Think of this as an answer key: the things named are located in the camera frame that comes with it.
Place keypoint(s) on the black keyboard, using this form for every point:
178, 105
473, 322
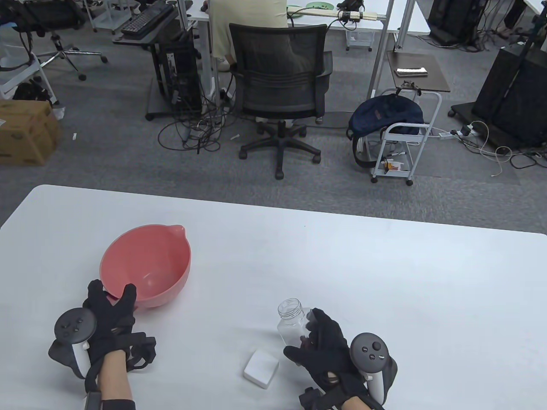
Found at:
145, 20

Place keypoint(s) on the clear plastic jar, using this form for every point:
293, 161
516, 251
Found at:
292, 324

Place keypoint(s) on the black chrome office chair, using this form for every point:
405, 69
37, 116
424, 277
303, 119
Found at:
55, 13

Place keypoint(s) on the black bag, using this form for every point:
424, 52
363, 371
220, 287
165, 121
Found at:
30, 92

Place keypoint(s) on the long beige power strip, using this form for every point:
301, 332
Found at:
367, 17

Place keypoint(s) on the white office desk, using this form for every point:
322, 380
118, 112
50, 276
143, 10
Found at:
421, 21
196, 15

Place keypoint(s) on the green plate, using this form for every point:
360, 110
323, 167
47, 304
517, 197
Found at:
320, 4

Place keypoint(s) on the black computer cart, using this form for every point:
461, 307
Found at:
183, 72

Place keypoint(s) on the white rolling cart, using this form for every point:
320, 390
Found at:
406, 126

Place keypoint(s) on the black equipment cabinet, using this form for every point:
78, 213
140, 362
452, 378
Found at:
513, 94

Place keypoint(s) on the pink salad bowl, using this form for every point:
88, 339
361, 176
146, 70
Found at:
145, 260

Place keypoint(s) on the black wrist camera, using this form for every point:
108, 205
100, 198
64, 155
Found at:
314, 399
143, 350

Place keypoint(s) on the person's left hand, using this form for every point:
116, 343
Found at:
111, 329

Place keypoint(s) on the white metal rack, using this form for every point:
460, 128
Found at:
8, 87

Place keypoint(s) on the white square jar lid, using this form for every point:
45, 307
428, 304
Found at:
261, 368

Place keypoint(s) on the person's right hand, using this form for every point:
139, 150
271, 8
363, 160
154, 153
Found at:
329, 354

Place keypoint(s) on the black white controller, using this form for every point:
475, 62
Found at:
369, 348
74, 324

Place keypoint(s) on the white floor power strip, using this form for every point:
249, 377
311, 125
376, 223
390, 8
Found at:
444, 136

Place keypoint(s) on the black white right controller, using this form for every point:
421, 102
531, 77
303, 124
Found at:
369, 348

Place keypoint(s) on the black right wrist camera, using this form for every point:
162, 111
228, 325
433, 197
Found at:
314, 399

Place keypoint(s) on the black white left controller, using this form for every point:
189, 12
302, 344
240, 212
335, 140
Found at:
74, 324

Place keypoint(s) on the black mesh office chair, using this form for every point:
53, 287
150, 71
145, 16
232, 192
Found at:
277, 85

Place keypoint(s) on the brown cardboard box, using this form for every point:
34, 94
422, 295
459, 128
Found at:
25, 132

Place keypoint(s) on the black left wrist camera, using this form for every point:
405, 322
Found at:
143, 350

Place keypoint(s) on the black left forearm sensor box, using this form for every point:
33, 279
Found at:
93, 401

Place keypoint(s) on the brown side table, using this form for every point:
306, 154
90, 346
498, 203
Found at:
419, 83

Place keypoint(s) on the dark blue backpack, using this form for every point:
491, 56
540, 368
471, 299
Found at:
384, 113

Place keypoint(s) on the person's left forearm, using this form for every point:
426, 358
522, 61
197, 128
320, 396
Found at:
115, 378

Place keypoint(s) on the black equipment stack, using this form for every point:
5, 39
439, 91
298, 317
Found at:
453, 17

